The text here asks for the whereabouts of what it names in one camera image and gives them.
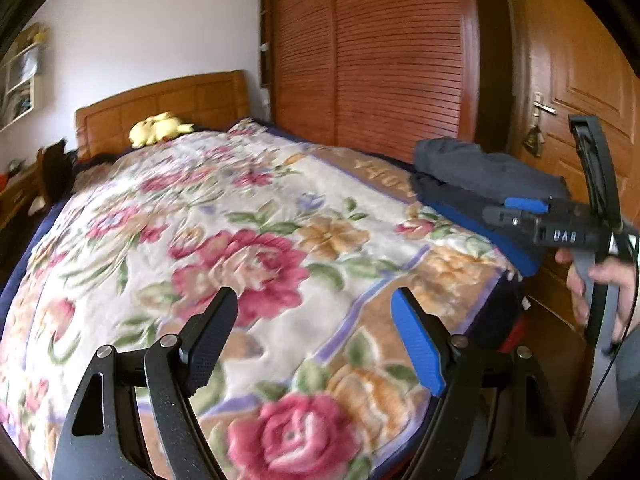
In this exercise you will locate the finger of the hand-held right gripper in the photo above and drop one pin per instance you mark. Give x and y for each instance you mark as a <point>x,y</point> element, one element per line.
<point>507,219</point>
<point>525,205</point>

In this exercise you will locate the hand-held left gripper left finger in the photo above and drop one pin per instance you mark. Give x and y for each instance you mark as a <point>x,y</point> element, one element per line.
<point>210,340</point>

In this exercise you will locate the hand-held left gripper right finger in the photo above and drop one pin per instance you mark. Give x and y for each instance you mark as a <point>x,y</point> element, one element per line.
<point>415,345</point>

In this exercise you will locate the black jacket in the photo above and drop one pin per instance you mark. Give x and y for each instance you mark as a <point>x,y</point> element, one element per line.
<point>490,165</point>

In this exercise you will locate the person's right hand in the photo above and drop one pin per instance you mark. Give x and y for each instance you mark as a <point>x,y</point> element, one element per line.
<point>627,280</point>

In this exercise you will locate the hanging key bunch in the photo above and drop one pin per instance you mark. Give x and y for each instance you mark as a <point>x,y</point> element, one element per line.
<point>534,139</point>

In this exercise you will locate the floral plush blanket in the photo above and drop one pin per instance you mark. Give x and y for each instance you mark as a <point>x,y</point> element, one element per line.
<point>250,260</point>

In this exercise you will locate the wooden door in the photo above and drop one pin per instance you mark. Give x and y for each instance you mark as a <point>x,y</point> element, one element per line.
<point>565,35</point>

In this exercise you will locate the wooden slatted wardrobe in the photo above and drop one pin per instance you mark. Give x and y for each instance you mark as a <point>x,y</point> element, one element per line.
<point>380,50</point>

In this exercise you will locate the yellow plush toy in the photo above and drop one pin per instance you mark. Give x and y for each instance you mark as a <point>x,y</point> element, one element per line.
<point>157,130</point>

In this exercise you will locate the wooden chair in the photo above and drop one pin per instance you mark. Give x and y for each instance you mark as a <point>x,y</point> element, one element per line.
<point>55,172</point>

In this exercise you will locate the wooden desk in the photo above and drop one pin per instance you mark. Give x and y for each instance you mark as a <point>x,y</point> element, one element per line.
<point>17,200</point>

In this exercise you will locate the wooden bed headboard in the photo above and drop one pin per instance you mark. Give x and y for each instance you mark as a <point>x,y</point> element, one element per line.
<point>175,100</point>

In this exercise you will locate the dark wooden side shelf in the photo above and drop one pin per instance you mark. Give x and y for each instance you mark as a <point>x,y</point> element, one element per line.
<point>265,50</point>

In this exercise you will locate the white wall shelf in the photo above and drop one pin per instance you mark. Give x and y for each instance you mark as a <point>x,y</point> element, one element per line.
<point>22,80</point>

